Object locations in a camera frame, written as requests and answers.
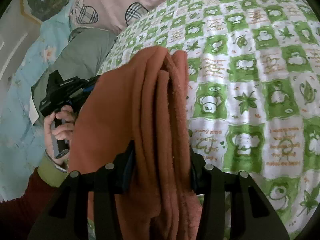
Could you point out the green white patterned quilt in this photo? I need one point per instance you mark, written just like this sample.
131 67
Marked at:
253 96

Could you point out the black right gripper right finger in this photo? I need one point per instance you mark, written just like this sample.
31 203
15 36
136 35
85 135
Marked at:
252 215

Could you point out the person's left hand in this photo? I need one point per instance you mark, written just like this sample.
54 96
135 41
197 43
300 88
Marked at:
62 132

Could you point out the grey-green pillow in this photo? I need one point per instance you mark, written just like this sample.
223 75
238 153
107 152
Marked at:
82 57

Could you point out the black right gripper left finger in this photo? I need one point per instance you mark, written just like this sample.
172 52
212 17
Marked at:
66 217

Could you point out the orange-red cloth garment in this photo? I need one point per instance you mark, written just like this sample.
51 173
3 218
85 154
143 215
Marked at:
143 101

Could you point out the left forearm red green sleeve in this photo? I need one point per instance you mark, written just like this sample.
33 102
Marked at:
19 215

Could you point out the light blue floral bedsheet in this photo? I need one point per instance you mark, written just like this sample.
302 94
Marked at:
22 145

